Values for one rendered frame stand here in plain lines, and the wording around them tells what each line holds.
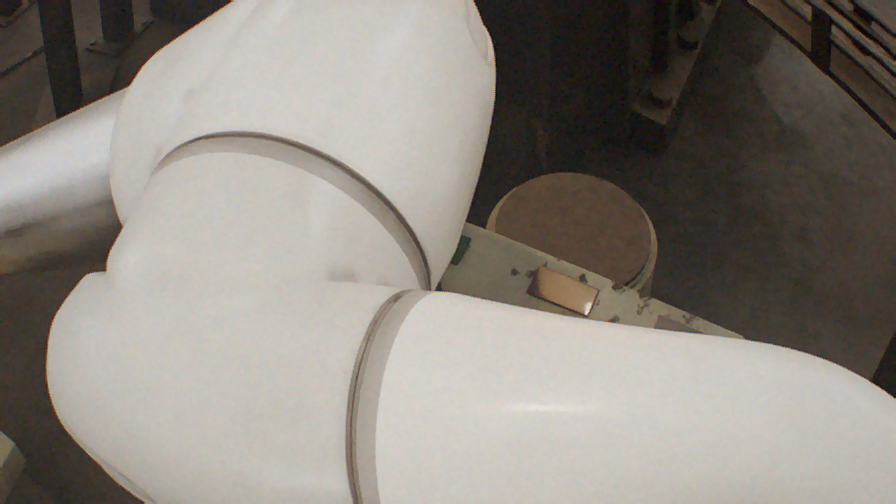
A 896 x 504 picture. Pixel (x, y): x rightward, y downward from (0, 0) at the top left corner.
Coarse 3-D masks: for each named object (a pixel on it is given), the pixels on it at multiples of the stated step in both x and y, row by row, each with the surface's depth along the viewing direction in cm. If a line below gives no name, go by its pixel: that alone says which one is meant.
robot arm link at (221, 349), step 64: (192, 192) 37; (256, 192) 36; (320, 192) 37; (128, 256) 36; (192, 256) 35; (256, 256) 34; (320, 256) 35; (384, 256) 38; (64, 320) 37; (128, 320) 34; (192, 320) 33; (256, 320) 33; (320, 320) 33; (64, 384) 36; (128, 384) 33; (192, 384) 32; (256, 384) 31; (320, 384) 31; (128, 448) 33; (192, 448) 32; (256, 448) 31; (320, 448) 30
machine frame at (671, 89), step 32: (160, 0) 183; (192, 0) 178; (224, 0) 174; (512, 0) 146; (608, 0) 137; (640, 0) 140; (672, 0) 147; (704, 0) 178; (512, 32) 151; (608, 32) 141; (640, 32) 145; (672, 32) 153; (704, 32) 170; (512, 64) 156; (608, 64) 146; (640, 64) 151; (672, 64) 161; (512, 96) 161; (608, 96) 151; (640, 96) 155; (672, 96) 156; (608, 128) 155; (640, 128) 154; (672, 128) 157
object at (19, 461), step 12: (0, 432) 80; (0, 444) 79; (12, 444) 80; (0, 456) 78; (12, 456) 79; (0, 468) 77; (12, 468) 80; (0, 480) 77; (12, 480) 80; (0, 492) 78
